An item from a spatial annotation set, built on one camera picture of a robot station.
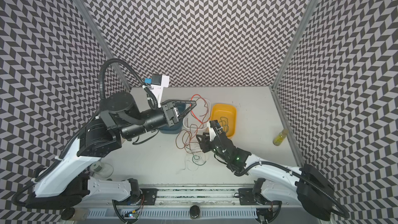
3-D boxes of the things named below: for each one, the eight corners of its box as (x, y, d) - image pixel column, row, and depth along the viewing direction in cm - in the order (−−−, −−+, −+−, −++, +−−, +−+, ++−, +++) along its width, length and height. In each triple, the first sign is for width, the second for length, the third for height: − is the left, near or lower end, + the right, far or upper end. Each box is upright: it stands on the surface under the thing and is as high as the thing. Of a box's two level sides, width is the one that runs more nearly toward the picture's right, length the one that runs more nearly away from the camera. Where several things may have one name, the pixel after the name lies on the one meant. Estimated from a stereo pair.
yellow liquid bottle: (276, 148, 91) (284, 138, 81) (270, 142, 93) (278, 133, 83) (283, 143, 93) (292, 133, 83) (278, 137, 95) (286, 127, 85)
